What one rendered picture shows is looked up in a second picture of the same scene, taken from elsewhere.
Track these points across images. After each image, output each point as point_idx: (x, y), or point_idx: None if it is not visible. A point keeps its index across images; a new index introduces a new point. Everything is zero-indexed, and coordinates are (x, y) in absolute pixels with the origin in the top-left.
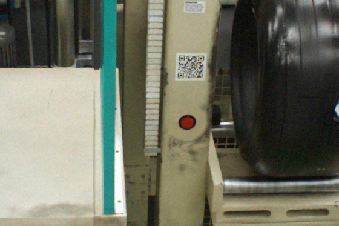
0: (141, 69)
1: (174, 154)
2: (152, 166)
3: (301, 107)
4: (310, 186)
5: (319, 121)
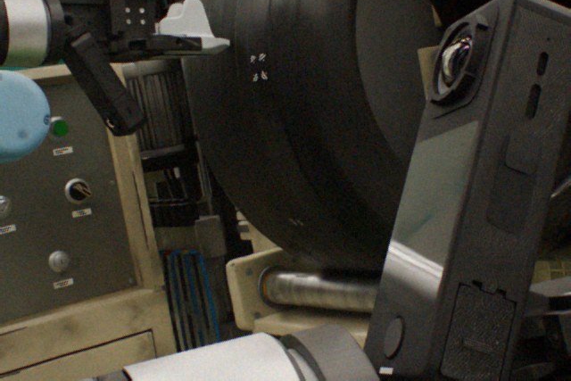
0: None
1: (259, 235)
2: None
3: (194, 63)
4: (362, 294)
5: (215, 88)
